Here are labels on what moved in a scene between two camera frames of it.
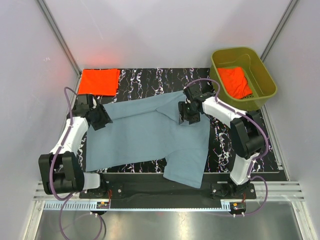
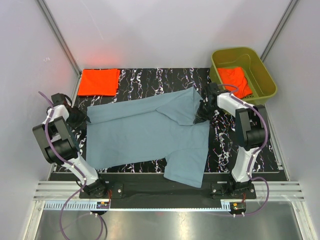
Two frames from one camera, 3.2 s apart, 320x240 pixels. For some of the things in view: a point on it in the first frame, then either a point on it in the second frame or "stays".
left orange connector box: [103, 205] stays
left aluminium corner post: [56, 30] stays
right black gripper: [182, 106] -> [200, 114]
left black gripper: [105, 119] -> [82, 118]
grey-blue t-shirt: [149, 128] stays
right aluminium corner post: [289, 11] stays
